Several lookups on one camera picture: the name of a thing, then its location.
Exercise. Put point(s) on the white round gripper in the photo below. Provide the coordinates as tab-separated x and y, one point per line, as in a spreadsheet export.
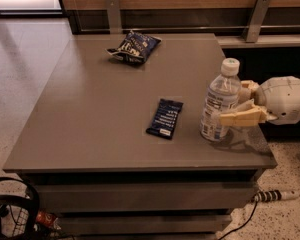
280	99

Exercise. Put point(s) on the clear plastic water bottle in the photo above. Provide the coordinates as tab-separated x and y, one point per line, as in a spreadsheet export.
222	95

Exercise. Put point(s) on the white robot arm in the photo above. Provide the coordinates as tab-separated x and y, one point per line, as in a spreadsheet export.
277	101

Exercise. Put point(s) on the blue chip bag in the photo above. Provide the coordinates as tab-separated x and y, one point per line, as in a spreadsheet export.
135	48

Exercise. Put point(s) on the dark blue snack bar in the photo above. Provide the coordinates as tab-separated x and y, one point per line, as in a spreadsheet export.
164	121

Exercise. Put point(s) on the white power strip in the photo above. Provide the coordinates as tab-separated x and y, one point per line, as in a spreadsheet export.
275	195

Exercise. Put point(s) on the grey drawer cabinet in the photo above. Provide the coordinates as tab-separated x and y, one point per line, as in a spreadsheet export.
86	150

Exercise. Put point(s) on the orange snack packet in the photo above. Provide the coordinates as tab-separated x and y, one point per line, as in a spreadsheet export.
48	220

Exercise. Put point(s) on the right metal bracket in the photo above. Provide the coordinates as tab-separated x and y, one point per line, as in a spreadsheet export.
252	30

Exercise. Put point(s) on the metal bracket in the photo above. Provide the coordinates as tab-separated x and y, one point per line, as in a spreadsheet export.
114	16
252	30

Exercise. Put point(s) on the left metal bracket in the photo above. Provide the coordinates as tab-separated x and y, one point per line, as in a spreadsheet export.
114	16

